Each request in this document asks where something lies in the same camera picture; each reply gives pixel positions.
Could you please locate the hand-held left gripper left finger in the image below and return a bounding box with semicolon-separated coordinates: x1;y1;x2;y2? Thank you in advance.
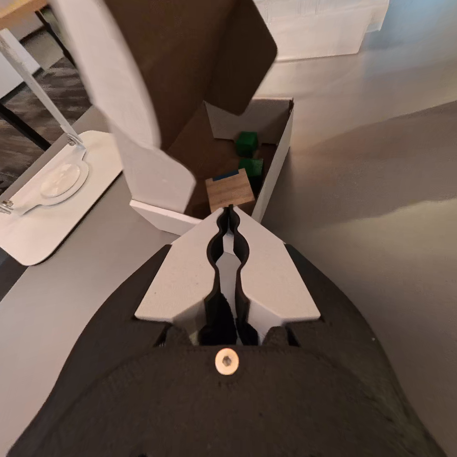
135;208;229;345

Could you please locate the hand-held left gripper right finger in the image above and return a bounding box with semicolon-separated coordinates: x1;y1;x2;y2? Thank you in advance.
230;206;321;345

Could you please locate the wooden cube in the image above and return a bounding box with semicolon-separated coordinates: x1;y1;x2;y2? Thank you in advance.
205;171;256;215

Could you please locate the green cube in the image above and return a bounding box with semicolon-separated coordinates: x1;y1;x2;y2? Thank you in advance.
238;158;264;190
235;131;258;157

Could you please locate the white cardboard box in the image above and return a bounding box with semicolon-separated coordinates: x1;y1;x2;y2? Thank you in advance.
54;0;295;236

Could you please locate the large white box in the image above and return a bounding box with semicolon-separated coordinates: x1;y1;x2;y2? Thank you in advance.
255;0;390;61

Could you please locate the white desk lamp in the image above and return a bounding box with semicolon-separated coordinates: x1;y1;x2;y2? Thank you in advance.
0;29;124;266

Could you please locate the wooden table with black legs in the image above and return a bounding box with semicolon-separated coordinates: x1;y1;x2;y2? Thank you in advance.
0;0;77;150

